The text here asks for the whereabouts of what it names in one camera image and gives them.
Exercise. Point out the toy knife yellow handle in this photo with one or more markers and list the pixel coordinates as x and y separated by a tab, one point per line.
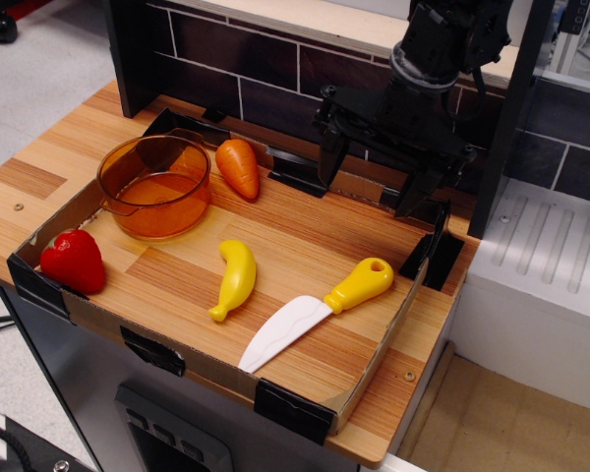
369	278

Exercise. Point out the yellow toy banana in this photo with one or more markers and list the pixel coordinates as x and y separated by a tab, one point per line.
238	280

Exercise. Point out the grey toy oven panel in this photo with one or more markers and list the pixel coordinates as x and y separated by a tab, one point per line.
164	441

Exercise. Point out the orange toy carrot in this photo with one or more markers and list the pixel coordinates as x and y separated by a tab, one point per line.
237	163

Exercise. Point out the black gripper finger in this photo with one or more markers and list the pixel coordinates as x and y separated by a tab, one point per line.
415	192
333	148

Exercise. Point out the orange transparent plastic pot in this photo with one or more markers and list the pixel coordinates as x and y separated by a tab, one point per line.
157	187

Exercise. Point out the white toy sink drainboard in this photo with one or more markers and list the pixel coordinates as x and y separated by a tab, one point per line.
524	309

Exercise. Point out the red toy strawberry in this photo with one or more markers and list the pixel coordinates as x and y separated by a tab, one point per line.
74	259

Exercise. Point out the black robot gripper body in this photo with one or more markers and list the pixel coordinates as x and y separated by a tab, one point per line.
407	121

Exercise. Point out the black caster wheel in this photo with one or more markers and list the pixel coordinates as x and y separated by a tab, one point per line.
8	29

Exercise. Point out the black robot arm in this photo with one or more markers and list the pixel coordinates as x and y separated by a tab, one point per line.
444	39

